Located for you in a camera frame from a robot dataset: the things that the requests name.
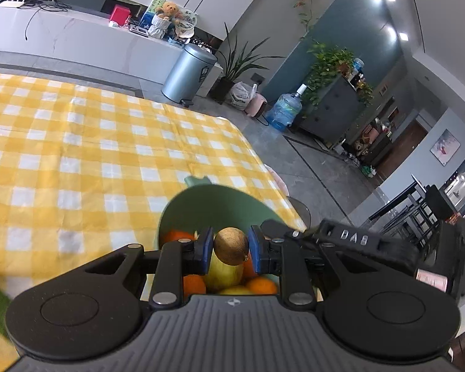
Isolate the brown kiwi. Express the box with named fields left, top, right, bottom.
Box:
left=214, top=227, right=249, bottom=266

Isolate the orange mandarin front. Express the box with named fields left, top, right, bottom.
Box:
left=158, top=229, right=197, bottom=249

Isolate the orange mandarin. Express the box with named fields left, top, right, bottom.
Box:
left=242, top=255, right=258, bottom=281
left=158, top=229, right=197, bottom=249
left=245, top=276, right=278, bottom=295
left=183, top=275, right=206, bottom=298

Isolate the large round yellow-green pear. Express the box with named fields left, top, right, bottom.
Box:
left=203, top=252, right=243, bottom=292

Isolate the orange mandarin back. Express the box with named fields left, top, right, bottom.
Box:
left=245, top=276, right=278, bottom=295

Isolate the orange mandarin far left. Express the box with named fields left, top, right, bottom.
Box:
left=183, top=275, right=206, bottom=298

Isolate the green colander bowl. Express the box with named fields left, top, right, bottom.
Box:
left=157, top=175, right=286, bottom=299

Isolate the pink stool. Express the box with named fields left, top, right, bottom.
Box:
left=244, top=92, right=267, bottom=117

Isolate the dark grey drawer cabinet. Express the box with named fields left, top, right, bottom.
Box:
left=292, top=76, right=365, bottom=148

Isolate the blue water jug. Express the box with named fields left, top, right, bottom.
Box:
left=265, top=84, right=307, bottom=131

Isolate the yellow checkered tablecloth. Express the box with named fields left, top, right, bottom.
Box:
left=0, top=70, right=308, bottom=372

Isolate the white plastic bag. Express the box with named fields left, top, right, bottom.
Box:
left=226, top=82, right=258, bottom=111

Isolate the grey metal trash bin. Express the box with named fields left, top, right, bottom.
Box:
left=161, top=44, right=217, bottom=107

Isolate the potted long-leaf plant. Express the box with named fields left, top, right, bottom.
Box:
left=209, top=24, right=283, bottom=104

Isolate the trailing green pothos plant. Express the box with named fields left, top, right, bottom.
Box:
left=303, top=41, right=354, bottom=106

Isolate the teddy bear toy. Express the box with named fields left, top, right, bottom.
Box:
left=148, top=1, right=182, bottom=39

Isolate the red box on counter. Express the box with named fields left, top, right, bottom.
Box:
left=109, top=5, right=132, bottom=28

